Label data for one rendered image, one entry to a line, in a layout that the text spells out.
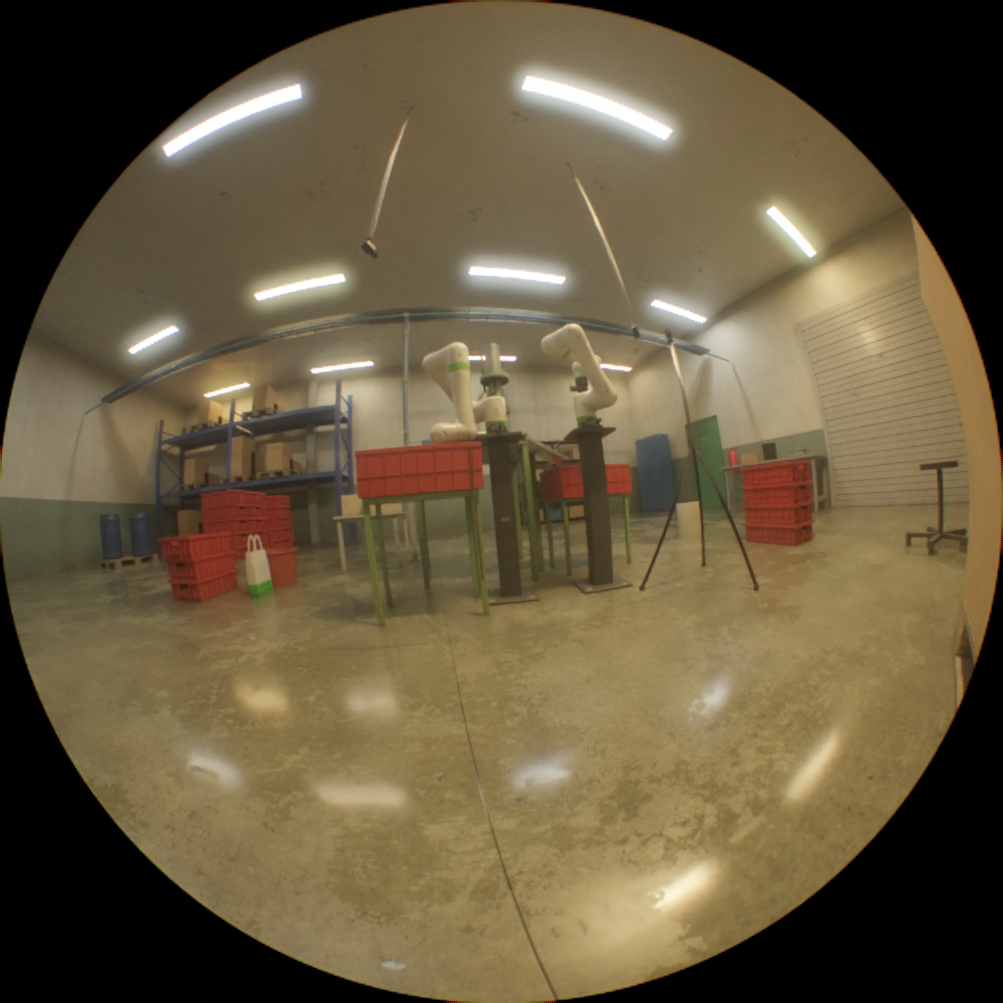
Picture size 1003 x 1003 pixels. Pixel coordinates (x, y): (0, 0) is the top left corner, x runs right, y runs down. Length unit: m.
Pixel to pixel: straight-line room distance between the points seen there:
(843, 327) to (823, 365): 0.81
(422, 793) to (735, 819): 0.56
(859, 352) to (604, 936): 6.24
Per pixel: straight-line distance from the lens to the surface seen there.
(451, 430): 1.48
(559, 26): 3.75
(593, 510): 1.79
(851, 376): 6.11
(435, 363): 1.69
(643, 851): 0.60
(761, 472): 2.93
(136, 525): 7.22
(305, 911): 0.62
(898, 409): 5.92
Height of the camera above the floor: 0.53
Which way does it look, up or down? 1 degrees up
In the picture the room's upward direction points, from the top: 5 degrees counter-clockwise
